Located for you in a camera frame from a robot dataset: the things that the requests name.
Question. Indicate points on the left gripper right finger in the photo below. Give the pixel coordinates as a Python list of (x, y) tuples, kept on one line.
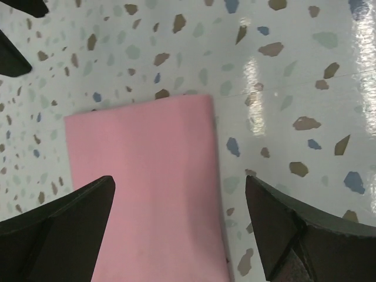
[(298, 242)]

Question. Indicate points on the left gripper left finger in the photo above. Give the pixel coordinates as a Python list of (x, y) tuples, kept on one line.
[(60, 240)]

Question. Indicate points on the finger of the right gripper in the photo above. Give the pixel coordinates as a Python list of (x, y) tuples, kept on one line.
[(35, 8), (13, 63)]

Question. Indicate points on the pink t shirt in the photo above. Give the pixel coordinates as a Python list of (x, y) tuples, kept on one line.
[(165, 221)]

